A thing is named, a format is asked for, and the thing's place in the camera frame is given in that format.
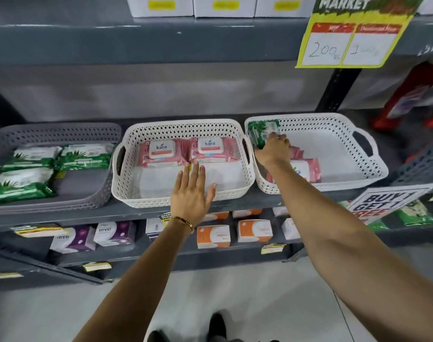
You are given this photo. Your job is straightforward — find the white promotion sign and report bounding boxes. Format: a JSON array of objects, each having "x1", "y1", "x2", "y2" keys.
[{"x1": 346, "y1": 182, "x2": 433, "y2": 225}]

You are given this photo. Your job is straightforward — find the person's left hand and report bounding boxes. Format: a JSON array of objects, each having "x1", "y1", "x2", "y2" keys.
[{"x1": 170, "y1": 162, "x2": 217, "y2": 228}]

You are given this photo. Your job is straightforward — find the person's left forearm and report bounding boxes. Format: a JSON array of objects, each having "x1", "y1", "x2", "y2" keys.
[{"x1": 73, "y1": 221, "x2": 195, "y2": 342}]

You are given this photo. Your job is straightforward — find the grey metal shelf unit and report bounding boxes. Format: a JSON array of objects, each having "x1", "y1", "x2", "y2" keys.
[{"x1": 0, "y1": 0, "x2": 433, "y2": 292}]

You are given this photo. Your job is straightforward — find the white and blue box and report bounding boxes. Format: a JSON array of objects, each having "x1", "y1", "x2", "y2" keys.
[{"x1": 145, "y1": 217, "x2": 166, "y2": 241}]

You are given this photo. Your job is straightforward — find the green wipes packet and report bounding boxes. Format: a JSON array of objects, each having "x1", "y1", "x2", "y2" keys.
[
  {"x1": 54, "y1": 142, "x2": 116, "y2": 171},
  {"x1": 0, "y1": 145, "x2": 63, "y2": 172},
  {"x1": 247, "y1": 119, "x2": 281, "y2": 150},
  {"x1": 0, "y1": 167, "x2": 57, "y2": 205}
]

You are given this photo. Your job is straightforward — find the gold bracelet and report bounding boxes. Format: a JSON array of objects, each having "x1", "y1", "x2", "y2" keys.
[{"x1": 171, "y1": 216, "x2": 195, "y2": 234}]

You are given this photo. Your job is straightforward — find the orange and white box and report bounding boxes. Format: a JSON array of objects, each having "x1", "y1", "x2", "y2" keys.
[
  {"x1": 202, "y1": 211, "x2": 230, "y2": 222},
  {"x1": 197, "y1": 224, "x2": 231, "y2": 250},
  {"x1": 232, "y1": 209, "x2": 263, "y2": 219},
  {"x1": 237, "y1": 219, "x2": 274, "y2": 243}
]

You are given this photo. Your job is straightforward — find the white perforated plastic basket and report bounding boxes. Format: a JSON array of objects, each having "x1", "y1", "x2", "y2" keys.
[
  {"x1": 244, "y1": 113, "x2": 389, "y2": 195},
  {"x1": 111, "y1": 119, "x2": 256, "y2": 209}
]

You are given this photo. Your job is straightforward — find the dark grey perforated basket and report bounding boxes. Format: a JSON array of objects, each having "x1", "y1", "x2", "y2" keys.
[{"x1": 392, "y1": 138, "x2": 433, "y2": 186}]

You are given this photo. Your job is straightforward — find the grey perforated plastic basket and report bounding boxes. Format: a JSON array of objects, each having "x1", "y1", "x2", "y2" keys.
[{"x1": 0, "y1": 122, "x2": 123, "y2": 215}]

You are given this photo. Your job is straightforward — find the person's right hand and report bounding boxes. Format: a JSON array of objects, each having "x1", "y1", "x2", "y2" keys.
[{"x1": 254, "y1": 131, "x2": 292, "y2": 168}]

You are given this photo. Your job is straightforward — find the person's right forearm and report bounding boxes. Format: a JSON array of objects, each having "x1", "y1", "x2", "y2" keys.
[{"x1": 268, "y1": 159, "x2": 433, "y2": 342}]

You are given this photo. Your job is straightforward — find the purple and white box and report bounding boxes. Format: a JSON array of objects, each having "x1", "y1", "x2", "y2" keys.
[
  {"x1": 49, "y1": 226, "x2": 96, "y2": 254},
  {"x1": 93, "y1": 220, "x2": 137, "y2": 247}
]

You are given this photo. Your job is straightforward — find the yellow price sign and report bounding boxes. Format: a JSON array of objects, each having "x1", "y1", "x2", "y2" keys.
[{"x1": 295, "y1": 0, "x2": 426, "y2": 69}]

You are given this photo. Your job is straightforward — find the person's black shoe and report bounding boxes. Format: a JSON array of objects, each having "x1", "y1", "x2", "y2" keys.
[
  {"x1": 147, "y1": 329, "x2": 171, "y2": 342},
  {"x1": 207, "y1": 312, "x2": 227, "y2": 342}
]

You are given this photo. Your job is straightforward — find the green and white packet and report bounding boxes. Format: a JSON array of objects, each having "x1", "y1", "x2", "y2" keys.
[
  {"x1": 396, "y1": 200, "x2": 433, "y2": 227},
  {"x1": 366, "y1": 220, "x2": 389, "y2": 233}
]

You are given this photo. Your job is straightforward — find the red packets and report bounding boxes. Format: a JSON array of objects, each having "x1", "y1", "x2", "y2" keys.
[{"x1": 369, "y1": 61, "x2": 433, "y2": 131}]

